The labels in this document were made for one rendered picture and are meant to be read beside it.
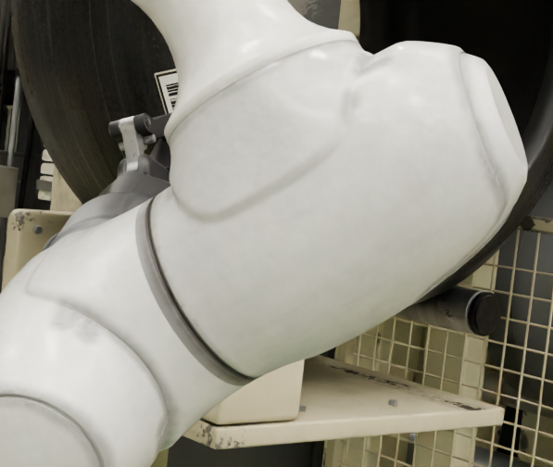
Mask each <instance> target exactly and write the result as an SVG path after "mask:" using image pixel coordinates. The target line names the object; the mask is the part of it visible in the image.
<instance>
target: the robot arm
mask: <svg viewBox="0 0 553 467"><path fill-rule="evenodd" d="M131 1H132V2H134V3H135V4H136V5H137V6H138V7H140V8H141V9H142V10H143V11H144V13H145V14H146V15H147V16H148V17H149V18H150V19H151V20H152V21H153V22H154V23H155V25H156V26H157V28H158V30H159V31H160V32H161V34H162V35H163V37H164V39H165V41H166V43H167V44H168V46H169V49H170V51H171V54H172V57H173V60H174V63H175V67H176V70H177V74H178V84H179V88H178V95H177V100H176V103H175V107H174V109H173V112H171V113H169V114H165V115H161V116H157V117H154V118H151V117H150V116H148V115H147V114H145V113H143V114H140V115H136V116H132V117H129V118H125V119H121V120H115V121H111V122H110V123H109V127H108V131H109V134H110V135H111V137H112V138H113V140H115V141H117V142H118V143H119V149H120V150H121V151H123V150H125V155H126V158H124V159H123V160H122V161H121V162H120V163H119V166H118V175H117V176H118V177H117V179H116V180H115V181H114V182H113V183H111V184H110V185H109V186H108V187H107V188H105V189H104V190H103V191H102V192H101V193H100V194H99V196H98V197H96V198H94V199H92V200H90V201H88V202H86V203H85V204H83V205H82V206H81V207H79V208H78V209H77V210H76V211H75V212H74V213H73V214H72V215H71V216H70V218H69V219H68V221H67V222H66V224H65V225H64V227H63V228H62V230H61V231H60V233H59V234H58V236H57V237H56V238H55V239H54V240H53V241H52V243H51V244H50V245H49V247H48V248H47V249H46V250H45V251H43V252H41V253H39V254H38V255H37V256H35V257H34V258H33V259H31V260H30V261H29V262H28V263H27V264H26V265H25V266H24V267H23V268H22V269H21V270H20V271H19V272H18V273H17V274H16V275H15V276H14V277H13V279H12V280H11V281H10V282H9V283H8V284H7V286H6V287H5V289H4V290H3V291H2V293H1V294H0V467H150V466H151V464H152V463H153V462H154V460H155V458H156V457H157V454H158V452H159V451H162V450H164V449H166V448H170V447H171V446H172V445H174V443H175V442H176V441H177V440H178V439H179V438H180V437H181V436H182V435H183V434H184V433H185V432H186V431H187V430H189V429H190V428H191V427H192V426H193V425H194V424H195V423H196V422H197V421H198V420H200V419H201V418H202V417H203V416H204V415H206V414H207V413H208V412H209V411H210V410H212V409H213V408H214V407H216V406H217V405H218V404H220V403H221V402H222V401H223V400H224V399H225V398H227V397H229V396H230V395H231V394H233V393H234V392H236V391H238V390H239V389H241V388H242V387H244V386H245V385H248V384H249V383H251V382H253V381H255V380H256V379H258V378H259V377H261V376H263V375H265V374H267V373H269V372H273V371H275V370H277V369H279V368H282V367H283V366H286V365H288V364H291V363H294V362H297V361H300V360H305V359H309V358H312V357H315V356H318V355H320V354H321V353H323V352H326V351H328V350H330V349H332V348H334V347H338V346H340V345H342V344H344V343H345V342H347V341H349V340H351V339H353V338H355V337H356V336H358V335H360V334H363V333H365V332H367V331H368V330H370V329H371V328H373V327H375V326H376V325H378V324H380V323H382V322H384V321H386V320H387V319H389V318H391V317H392V316H394V315H396V314H397V313H398V312H400V311H401V310H403V309H405V308H407V307H408V306H410V305H411V304H413V303H414V302H416V301H418V300H419V299H421V298H422V297H424V296H425V295H426V294H428V293H429V292H430V291H431V290H433V289H434V288H435V287H436V286H438V285H439V284H440V283H442V282H443V281H444V280H445V279H446V278H447V277H449V276H450V275H452V274H453V273H454V272H455V271H457V270H458V269H459V268H460V267H462V266H463V265H464V264H465V263H466V262H468V261H469V260H470V259H471V258H472V257H473V256H475V255H476V254H477V253H478V252H479V251H480V250H481V249H482V248H483V247H484V246H485V245H486V244H487V243H488V242H489V241H490V240H491V239H492V238H493V237H494V236H495V234H496V233H497V232H498V231H499V230H500V228H501V227H502V226H503V224H504V223H505V221H506V220H507V218H508V217H509V214H510V213H511V211H512V209H513V207H514V205H515V203H516V202H517V200H518V198H519V196H520V194H521V192H522V189H523V187H524V185H525V183H526V181H527V171H528V165H527V159H526V156H525V152H524V148H523V145H522V139H521V137H520V134H519V131H518V128H517V125H516V122H515V120H514V118H513V115H512V113H511V110H510V107H509V104H508V101H507V99H506V97H505V95H504V93H503V91H502V88H501V86H500V84H499V82H498V80H497V78H496V75H495V73H494V72H493V71H492V70H491V68H490V67H489V66H488V64H487V63H486V62H485V61H484V60H483V59H481V58H479V57H475V56H472V55H469V54H466V53H465V52H464V51H463V50H462V49H461V48H460V47H457V46H455V45H451V44H439V43H431V42H418V41H406V42H401V43H397V44H394V45H392V46H390V47H388V48H386V49H384V50H383V51H381V52H379V53H377V54H375V55H373V54H371V53H369V52H366V51H364V50H363V49H362V48H361V46H360V44H359V42H358V40H357V38H356V37H355V35H354V34H353V33H352V32H347V31H340V30H334V29H328V28H325V27H322V26H319V25H316V24H314V23H312V22H310V21H308V20H306V19H305V18H304V17H303V16H301V15H300V14H299V13H298V12H297V11H295V9H294V8H293V7H292V6H291V5H290V4H289V3H288V1H287V0H131ZM158 137H161V138H159V139H158V141H157V144H156V145H155V147H154V149H153V151H152V152H151V154H150V156H148V155H147V154H144V151H145V150H146V149H147V145H149V144H152V143H155V142H156V140H157V138H158Z"/></svg>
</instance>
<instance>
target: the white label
mask: <svg viewBox="0 0 553 467"><path fill-rule="evenodd" d="M155 78H156V81H157V87H158V90H159V93H160V97H161V100H162V104H163V107H164V110H165V113H166V114H169V113H171V112H173V109H174V107H175V103H176V100H177V95H178V88H179V84H178V74H177V70H176V69H171V70H166V71H162V72H158V73H155Z"/></svg>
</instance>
